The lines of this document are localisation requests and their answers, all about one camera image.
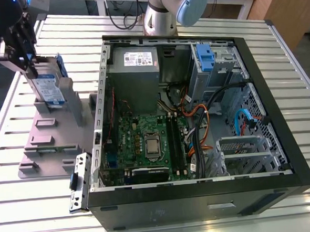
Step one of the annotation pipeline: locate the CPU socket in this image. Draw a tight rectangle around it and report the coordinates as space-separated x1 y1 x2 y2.
142 131 164 163

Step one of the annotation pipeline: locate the grey metal drive cage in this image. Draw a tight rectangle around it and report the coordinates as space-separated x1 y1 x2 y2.
187 38 251 112

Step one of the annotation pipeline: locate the blue expansion slot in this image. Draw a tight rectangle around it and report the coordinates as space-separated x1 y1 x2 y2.
106 151 119 168

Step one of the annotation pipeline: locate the green RAM stick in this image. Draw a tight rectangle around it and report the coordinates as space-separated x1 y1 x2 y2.
37 145 78 155

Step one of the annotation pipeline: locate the grey plastic parts rack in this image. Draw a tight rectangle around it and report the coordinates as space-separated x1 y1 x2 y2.
12 75 104 181

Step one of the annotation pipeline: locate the orange wire bundle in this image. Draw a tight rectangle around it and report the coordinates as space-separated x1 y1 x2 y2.
182 104 214 157

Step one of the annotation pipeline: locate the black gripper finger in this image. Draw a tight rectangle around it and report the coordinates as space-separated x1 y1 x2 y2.
13 12 37 56
0 36 39 80

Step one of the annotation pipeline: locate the silver CPU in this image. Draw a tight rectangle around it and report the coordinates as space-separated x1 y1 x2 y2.
145 139 161 156

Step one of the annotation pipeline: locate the metal card retention bracket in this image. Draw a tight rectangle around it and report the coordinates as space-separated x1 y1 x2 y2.
65 152 95 213

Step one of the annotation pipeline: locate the thin red wire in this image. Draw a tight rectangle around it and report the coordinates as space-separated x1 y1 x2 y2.
103 86 119 145

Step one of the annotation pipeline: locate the blue disk wire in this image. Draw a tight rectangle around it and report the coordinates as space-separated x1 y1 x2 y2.
233 109 254 138

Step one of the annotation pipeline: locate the grey power supply unit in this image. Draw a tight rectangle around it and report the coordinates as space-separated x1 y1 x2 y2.
106 45 163 117

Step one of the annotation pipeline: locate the wooden cabinet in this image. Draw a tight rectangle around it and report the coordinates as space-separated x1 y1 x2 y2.
246 0 310 54

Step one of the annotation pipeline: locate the blue plastic drive latch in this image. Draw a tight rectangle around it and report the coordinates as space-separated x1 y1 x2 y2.
197 43 216 72

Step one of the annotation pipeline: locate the hard disk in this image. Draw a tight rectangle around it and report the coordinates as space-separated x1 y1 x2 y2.
22 50 71 112

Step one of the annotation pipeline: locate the black RAM slot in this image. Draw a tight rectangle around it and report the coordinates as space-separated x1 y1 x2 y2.
172 112 188 176
166 112 182 177

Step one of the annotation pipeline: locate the black graphics card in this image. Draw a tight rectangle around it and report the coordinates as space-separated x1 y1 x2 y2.
123 166 171 186

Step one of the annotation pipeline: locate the red disk wire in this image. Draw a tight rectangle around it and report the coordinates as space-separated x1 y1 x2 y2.
251 114 272 128

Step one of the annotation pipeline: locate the green motherboard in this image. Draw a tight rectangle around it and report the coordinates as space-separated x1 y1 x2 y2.
97 111 194 187

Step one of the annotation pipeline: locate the black open PC case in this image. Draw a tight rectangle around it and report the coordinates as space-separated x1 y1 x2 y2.
77 22 310 232

